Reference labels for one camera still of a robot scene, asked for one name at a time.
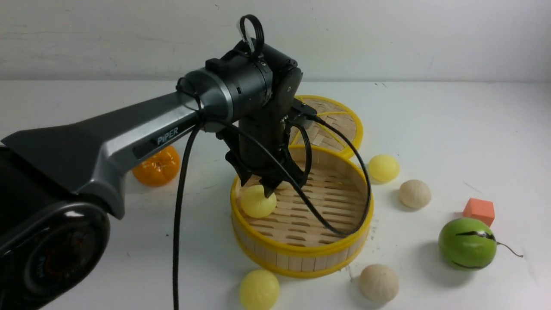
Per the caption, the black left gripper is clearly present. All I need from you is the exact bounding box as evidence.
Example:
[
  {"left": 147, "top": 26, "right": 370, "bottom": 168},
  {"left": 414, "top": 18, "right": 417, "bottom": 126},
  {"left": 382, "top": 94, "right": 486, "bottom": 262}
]
[{"left": 216, "top": 110, "right": 311, "bottom": 198}]

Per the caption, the yellow bun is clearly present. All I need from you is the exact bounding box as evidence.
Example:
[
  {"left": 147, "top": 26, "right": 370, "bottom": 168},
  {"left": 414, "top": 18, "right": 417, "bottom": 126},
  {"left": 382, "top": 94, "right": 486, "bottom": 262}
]
[
  {"left": 239, "top": 269, "right": 280, "bottom": 310},
  {"left": 239, "top": 184, "right": 277, "bottom": 218},
  {"left": 368, "top": 154, "right": 401, "bottom": 184}
]

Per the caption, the yellow bun front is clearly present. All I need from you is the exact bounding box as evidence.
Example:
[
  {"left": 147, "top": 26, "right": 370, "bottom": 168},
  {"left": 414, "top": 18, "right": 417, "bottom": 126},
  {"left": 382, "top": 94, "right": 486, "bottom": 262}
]
[{"left": 239, "top": 269, "right": 280, "bottom": 310}]

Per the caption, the white bun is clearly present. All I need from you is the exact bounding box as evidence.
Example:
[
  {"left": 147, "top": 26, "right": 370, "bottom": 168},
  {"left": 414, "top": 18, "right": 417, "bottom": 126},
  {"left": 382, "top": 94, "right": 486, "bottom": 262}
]
[
  {"left": 359, "top": 263, "right": 399, "bottom": 304},
  {"left": 398, "top": 179, "right": 432, "bottom": 210}
]

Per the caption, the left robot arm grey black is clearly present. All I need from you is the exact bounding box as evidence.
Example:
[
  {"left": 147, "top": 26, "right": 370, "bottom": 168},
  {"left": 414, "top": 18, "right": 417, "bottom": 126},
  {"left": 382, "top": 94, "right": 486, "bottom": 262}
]
[{"left": 1, "top": 40, "right": 307, "bottom": 310}]

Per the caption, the bamboo steamer tray yellow rim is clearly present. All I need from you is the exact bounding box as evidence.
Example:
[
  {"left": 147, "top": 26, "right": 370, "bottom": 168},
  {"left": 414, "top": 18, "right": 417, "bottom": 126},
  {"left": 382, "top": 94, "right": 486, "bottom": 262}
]
[{"left": 230, "top": 146, "right": 375, "bottom": 278}]

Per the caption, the bamboo steamer lid yellow rim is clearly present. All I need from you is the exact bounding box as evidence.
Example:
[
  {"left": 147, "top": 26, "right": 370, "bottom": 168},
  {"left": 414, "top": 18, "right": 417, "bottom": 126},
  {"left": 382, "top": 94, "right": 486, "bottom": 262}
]
[{"left": 296, "top": 96, "right": 364, "bottom": 159}]

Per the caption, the orange toy tangerine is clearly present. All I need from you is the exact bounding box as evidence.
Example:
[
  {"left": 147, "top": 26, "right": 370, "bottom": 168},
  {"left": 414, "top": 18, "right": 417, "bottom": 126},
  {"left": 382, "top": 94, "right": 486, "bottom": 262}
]
[{"left": 132, "top": 145, "right": 181, "bottom": 187}]

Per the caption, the green toy watermelon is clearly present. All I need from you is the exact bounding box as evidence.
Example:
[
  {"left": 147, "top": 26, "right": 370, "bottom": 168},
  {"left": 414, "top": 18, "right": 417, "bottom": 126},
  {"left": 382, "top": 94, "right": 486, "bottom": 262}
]
[{"left": 438, "top": 217, "right": 524, "bottom": 271}]

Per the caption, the orange foam cube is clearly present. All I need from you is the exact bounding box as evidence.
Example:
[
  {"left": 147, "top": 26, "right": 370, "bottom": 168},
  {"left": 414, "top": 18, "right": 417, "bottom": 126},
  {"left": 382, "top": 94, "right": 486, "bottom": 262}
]
[{"left": 462, "top": 198, "right": 495, "bottom": 227}]

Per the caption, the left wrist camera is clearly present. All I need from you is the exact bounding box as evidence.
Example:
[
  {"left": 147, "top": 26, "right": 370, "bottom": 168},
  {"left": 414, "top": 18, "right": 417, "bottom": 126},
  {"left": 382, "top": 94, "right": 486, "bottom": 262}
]
[{"left": 287, "top": 98, "right": 317, "bottom": 130}]

